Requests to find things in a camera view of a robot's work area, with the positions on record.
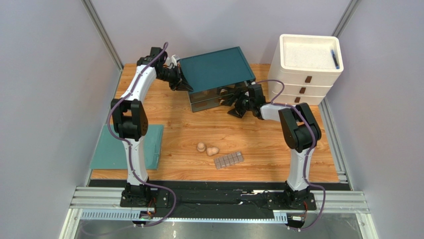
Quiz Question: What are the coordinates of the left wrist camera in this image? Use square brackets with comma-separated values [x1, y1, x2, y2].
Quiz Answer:
[165, 55, 181, 69]

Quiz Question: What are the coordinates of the round beige makeup sponge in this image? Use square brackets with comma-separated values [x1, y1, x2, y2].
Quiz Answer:
[197, 142, 207, 152]

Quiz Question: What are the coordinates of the blue pen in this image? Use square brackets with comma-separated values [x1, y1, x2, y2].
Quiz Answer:
[330, 49, 340, 69]

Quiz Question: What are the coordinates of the teal drawer cabinet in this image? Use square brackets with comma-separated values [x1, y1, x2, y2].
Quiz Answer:
[180, 46, 256, 92]

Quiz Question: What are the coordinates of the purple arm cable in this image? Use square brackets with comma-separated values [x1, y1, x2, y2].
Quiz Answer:
[255, 79, 327, 231]
[106, 42, 178, 228]

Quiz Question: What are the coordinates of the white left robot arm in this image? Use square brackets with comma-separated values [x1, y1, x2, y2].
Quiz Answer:
[108, 55, 192, 205]

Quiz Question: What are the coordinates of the white three-drawer organizer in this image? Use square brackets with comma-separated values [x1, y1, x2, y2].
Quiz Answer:
[268, 34, 344, 106]

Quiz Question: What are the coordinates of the eyeshadow palette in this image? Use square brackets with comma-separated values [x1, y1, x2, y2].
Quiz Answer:
[213, 151, 244, 170]

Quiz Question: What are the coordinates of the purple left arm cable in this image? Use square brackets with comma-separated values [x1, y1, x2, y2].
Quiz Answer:
[106, 42, 178, 228]

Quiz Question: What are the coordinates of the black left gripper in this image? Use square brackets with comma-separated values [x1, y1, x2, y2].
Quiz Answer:
[158, 65, 194, 93]

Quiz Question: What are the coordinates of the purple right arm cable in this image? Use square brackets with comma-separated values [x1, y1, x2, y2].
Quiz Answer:
[255, 79, 327, 231]

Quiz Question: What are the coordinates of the gourd-shaped beige makeup sponge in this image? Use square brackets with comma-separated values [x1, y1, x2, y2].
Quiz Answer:
[206, 147, 219, 156]

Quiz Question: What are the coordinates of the teal mat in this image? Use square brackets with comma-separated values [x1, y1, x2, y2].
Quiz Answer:
[89, 124, 165, 171]

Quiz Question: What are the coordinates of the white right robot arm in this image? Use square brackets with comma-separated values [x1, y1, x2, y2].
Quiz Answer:
[220, 84, 321, 201]

